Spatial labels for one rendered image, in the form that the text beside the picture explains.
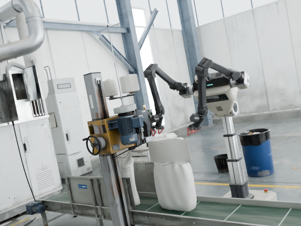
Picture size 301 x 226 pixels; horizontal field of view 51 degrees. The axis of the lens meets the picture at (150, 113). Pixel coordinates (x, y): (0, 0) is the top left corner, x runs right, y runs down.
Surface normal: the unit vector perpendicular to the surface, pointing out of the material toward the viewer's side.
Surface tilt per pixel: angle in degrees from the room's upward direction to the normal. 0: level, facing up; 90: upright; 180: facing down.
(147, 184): 90
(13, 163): 90
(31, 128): 90
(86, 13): 90
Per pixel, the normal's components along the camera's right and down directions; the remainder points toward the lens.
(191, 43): -0.62, 0.15
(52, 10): 0.76, -0.11
